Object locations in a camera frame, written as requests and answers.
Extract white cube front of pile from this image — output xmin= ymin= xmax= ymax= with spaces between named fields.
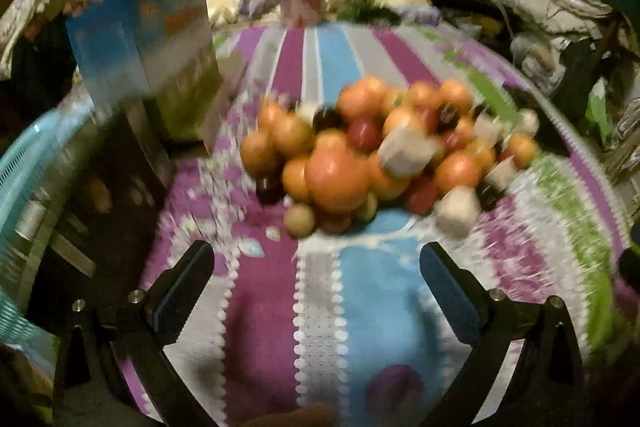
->
xmin=434 ymin=186 xmax=480 ymax=239

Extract white cube of pile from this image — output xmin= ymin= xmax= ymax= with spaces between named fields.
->
xmin=434 ymin=186 xmax=480 ymax=239
xmin=378 ymin=126 xmax=442 ymax=178

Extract striped floral bed sheet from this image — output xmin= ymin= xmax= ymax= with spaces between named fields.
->
xmin=142 ymin=23 xmax=637 ymax=426

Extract orange at pile right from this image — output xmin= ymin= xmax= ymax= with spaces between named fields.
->
xmin=506 ymin=133 xmax=539 ymax=169

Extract white cube left of pile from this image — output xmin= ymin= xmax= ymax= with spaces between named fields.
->
xmin=378 ymin=126 xmax=442 ymax=178

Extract light blue plastic basket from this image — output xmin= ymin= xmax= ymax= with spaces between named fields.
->
xmin=1 ymin=104 xmax=93 ymax=345

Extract black smartphone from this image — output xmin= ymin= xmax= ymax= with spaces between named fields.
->
xmin=504 ymin=86 xmax=570 ymax=157

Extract orange centre of pile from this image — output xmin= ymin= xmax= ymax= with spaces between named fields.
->
xmin=305 ymin=147 xmax=370 ymax=213

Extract white cube near phone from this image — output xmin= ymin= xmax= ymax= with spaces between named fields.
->
xmin=514 ymin=108 xmax=540 ymax=138

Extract red round fruit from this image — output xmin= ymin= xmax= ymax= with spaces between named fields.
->
xmin=346 ymin=117 xmax=382 ymax=154

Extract blue cardboard box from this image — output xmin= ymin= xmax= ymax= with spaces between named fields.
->
xmin=66 ymin=0 xmax=222 ymax=142

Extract pile of clothes right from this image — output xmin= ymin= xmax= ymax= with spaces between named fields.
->
xmin=500 ymin=0 xmax=612 ymax=95

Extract white cloth on left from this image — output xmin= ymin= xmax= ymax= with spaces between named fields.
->
xmin=0 ymin=0 xmax=50 ymax=80

